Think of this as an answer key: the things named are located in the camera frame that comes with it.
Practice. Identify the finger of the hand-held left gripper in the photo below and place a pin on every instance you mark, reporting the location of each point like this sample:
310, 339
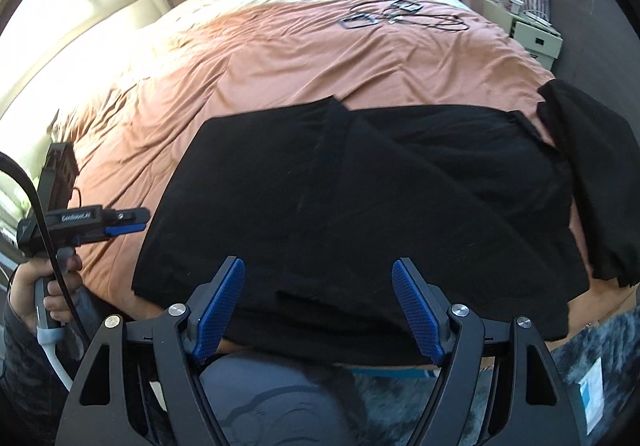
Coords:
127, 217

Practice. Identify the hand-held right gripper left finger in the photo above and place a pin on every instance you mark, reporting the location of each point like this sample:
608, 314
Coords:
220, 311

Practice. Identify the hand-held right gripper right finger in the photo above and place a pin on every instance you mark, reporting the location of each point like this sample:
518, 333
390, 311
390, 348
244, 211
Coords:
417, 311

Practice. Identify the black pants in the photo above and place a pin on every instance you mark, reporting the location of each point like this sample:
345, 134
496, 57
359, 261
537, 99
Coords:
350, 206

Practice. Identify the person's left forearm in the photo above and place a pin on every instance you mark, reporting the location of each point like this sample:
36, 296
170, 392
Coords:
25, 366

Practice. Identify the person's left hand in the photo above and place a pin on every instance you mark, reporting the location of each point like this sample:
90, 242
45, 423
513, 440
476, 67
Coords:
67, 276

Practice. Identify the grey fluffy rug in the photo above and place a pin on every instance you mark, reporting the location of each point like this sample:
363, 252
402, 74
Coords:
390, 406

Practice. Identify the person's grey clad leg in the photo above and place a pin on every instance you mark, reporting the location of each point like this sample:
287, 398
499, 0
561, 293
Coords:
275, 396

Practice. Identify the cream padded headboard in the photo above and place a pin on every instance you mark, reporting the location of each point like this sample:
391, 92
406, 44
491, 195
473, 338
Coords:
100, 10

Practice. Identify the blue and white box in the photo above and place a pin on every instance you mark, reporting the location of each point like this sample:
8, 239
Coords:
592, 383

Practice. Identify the orange fleece blanket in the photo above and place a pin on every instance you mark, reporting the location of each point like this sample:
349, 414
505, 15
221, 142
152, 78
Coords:
250, 65

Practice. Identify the black garment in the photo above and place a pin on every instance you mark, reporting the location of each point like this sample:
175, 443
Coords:
590, 165

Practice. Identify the pale green storage drawers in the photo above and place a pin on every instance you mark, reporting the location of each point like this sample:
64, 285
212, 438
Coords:
530, 38

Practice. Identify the large black rectangular frame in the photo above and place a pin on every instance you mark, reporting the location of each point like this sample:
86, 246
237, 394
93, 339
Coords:
344, 23

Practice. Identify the small black rectangular frame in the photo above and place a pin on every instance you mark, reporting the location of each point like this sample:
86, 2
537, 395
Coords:
415, 10

